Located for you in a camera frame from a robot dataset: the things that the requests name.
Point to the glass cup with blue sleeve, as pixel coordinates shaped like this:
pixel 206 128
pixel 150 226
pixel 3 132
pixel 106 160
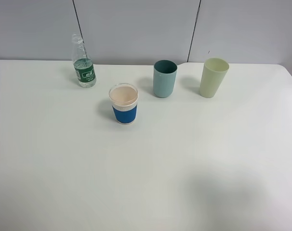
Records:
pixel 124 100

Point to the clear green-label water bottle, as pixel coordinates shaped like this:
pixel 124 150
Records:
pixel 82 63

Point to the teal plastic cup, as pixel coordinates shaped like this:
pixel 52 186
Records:
pixel 164 78

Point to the pale green plastic cup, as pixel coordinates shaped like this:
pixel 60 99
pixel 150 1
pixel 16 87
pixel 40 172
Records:
pixel 214 71

